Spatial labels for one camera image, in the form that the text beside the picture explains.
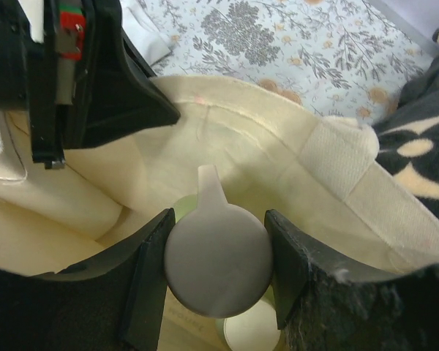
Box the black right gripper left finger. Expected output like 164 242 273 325
0 209 175 350

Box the beige bottle beige cap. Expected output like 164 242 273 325
215 298 282 351

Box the white folded cloth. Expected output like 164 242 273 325
120 0 174 66

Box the black floral pillow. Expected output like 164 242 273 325
373 29 439 219

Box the beige canvas tote bag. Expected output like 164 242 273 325
0 75 439 351

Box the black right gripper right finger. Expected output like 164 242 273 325
264 210 439 350

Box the floral patterned table mat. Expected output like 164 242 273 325
134 1 432 122

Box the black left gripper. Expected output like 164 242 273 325
0 1 180 169

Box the green pump dispenser bottle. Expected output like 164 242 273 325
164 165 274 318

